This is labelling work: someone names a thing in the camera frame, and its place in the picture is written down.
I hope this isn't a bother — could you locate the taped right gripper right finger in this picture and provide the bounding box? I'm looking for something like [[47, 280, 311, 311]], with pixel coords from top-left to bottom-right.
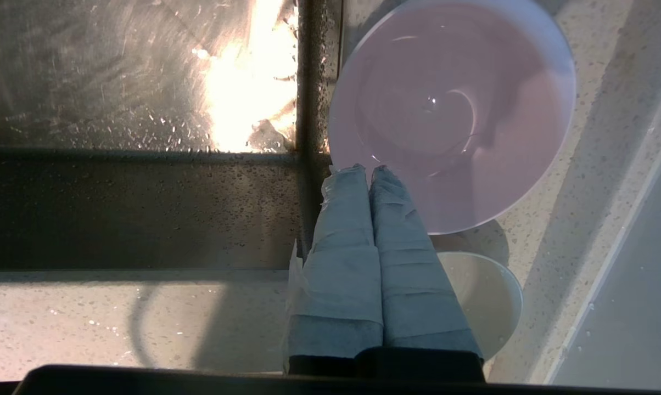
[[369, 165, 485, 380]]

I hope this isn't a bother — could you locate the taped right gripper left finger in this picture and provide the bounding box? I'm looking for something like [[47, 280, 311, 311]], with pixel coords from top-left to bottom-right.
[[283, 163, 385, 375]]

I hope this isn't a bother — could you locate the stainless steel sink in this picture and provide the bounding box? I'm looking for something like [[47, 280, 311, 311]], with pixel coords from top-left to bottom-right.
[[0, 0, 343, 270]]

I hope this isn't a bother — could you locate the white round cup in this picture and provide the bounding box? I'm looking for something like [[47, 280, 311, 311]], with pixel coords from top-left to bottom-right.
[[435, 251, 523, 361]]

